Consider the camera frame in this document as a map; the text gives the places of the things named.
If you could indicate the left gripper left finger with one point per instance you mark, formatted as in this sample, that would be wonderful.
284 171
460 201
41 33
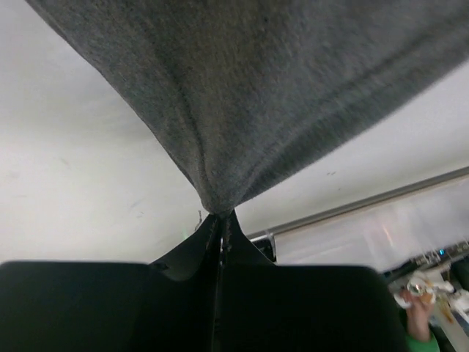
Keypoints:
166 305

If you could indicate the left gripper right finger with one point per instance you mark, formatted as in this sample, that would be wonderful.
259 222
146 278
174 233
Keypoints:
269 307

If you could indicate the grey shorts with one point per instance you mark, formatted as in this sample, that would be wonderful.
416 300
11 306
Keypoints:
244 94

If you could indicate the green sleeved forearm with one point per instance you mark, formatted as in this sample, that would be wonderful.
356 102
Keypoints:
415 345

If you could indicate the person's hand in background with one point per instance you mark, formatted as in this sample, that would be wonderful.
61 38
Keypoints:
418 316

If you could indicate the cluttered background desk items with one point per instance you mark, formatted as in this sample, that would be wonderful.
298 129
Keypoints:
443 274

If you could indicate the aluminium table edge rail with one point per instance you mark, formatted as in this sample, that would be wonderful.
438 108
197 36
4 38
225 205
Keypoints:
376 200

